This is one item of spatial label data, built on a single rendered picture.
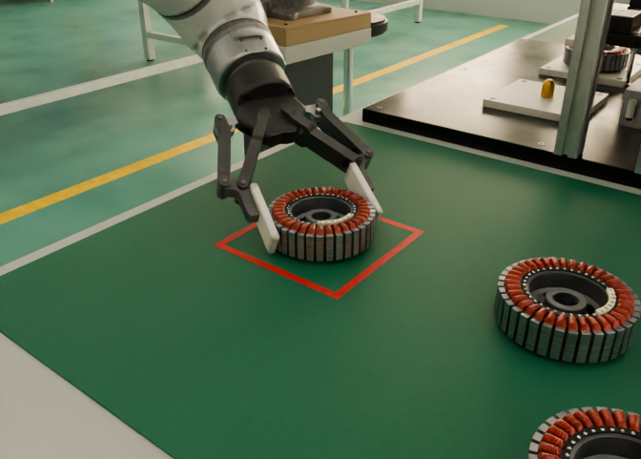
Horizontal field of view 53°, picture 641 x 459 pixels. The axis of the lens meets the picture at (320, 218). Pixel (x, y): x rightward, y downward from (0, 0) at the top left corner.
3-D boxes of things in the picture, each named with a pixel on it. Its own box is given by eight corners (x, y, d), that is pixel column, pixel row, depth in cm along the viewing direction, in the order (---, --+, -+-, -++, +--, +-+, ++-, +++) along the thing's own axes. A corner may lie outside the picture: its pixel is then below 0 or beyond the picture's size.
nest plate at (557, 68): (538, 73, 118) (539, 67, 118) (566, 58, 129) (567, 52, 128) (623, 88, 110) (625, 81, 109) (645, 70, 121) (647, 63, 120)
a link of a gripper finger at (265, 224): (257, 181, 66) (250, 183, 66) (280, 238, 63) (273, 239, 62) (253, 198, 68) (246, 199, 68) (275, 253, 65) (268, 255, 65)
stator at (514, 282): (472, 334, 53) (478, 297, 51) (518, 274, 61) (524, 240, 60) (614, 387, 48) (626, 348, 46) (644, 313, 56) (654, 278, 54)
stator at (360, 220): (251, 227, 70) (250, 197, 68) (340, 205, 75) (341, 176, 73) (298, 276, 61) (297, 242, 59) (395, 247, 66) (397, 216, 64)
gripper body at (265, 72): (222, 61, 71) (251, 122, 67) (292, 52, 75) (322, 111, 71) (217, 108, 77) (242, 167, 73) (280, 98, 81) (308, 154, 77)
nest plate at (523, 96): (482, 106, 101) (483, 98, 101) (519, 85, 112) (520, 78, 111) (577, 125, 93) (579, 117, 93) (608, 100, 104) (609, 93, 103)
